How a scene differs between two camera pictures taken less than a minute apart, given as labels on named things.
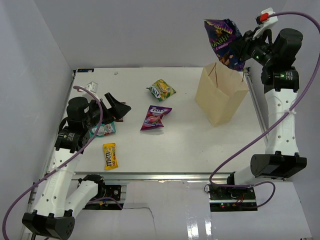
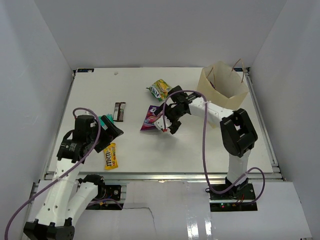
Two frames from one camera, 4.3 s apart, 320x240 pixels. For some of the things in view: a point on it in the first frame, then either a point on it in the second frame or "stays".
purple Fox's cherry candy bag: (153, 118) stays
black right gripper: (242, 48) -> (174, 126)
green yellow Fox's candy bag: (161, 91) stays
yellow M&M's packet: (110, 151) stays
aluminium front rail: (156, 176) stays
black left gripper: (117, 108) -> (112, 130)
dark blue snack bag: (223, 33) -> (212, 85)
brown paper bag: (219, 91) stays
